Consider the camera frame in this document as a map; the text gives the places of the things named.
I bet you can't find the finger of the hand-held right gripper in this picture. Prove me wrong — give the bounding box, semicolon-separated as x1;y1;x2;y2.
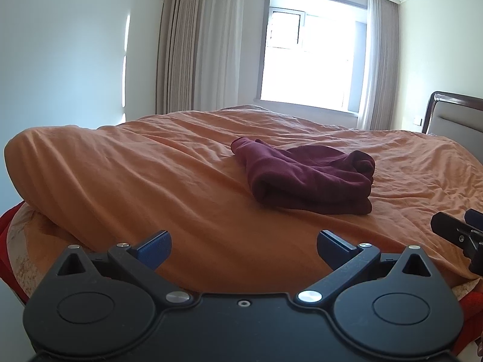
464;208;483;231
431;212;483;273

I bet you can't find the narrow beige curtain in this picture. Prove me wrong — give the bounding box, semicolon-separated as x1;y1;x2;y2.
357;0;401;132

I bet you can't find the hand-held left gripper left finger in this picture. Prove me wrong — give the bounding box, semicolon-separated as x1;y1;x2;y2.
56;230;192;307

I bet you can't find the maroon long-sleeve sweater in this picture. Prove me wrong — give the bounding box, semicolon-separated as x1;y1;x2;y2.
231;137;376;216

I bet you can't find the window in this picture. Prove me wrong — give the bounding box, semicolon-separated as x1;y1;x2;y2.
257;0;369;116

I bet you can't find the red cloth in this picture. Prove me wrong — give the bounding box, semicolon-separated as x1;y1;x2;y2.
0;201;483;349

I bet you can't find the padded headboard with wooden frame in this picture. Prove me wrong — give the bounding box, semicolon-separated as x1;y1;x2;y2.
422;91;483;141

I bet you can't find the wide beige curtain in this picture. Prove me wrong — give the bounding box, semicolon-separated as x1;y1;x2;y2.
155;0;272;116

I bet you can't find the orange duvet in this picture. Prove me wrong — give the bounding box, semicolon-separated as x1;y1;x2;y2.
4;105;483;295

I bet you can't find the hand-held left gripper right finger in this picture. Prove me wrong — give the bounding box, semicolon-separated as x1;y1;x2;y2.
296;230;434;305

